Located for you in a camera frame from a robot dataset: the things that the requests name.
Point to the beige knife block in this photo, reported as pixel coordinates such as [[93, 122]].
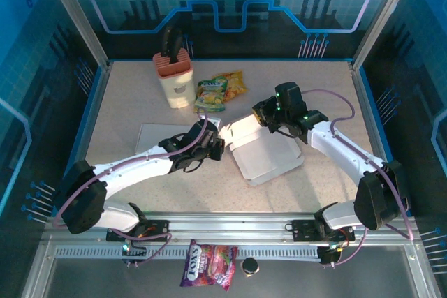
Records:
[[176, 92]]

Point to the purple berries candy bag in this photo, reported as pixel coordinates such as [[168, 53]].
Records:
[[209, 264]]

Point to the black round knob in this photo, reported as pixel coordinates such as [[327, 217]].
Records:
[[250, 266]]

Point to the white box insert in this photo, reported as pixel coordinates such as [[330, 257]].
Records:
[[153, 137]]

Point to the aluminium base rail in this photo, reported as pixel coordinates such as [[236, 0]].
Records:
[[227, 228]]

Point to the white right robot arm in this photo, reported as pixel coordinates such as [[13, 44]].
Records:
[[342, 151]]

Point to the green candy bag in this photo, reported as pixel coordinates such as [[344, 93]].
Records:
[[209, 97]]

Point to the aluminium frame post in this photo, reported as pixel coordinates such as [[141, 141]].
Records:
[[380, 19], [78, 19]]

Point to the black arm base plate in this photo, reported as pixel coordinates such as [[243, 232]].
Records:
[[304, 230], [157, 224]]

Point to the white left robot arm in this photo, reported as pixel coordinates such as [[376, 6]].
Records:
[[132, 172]]

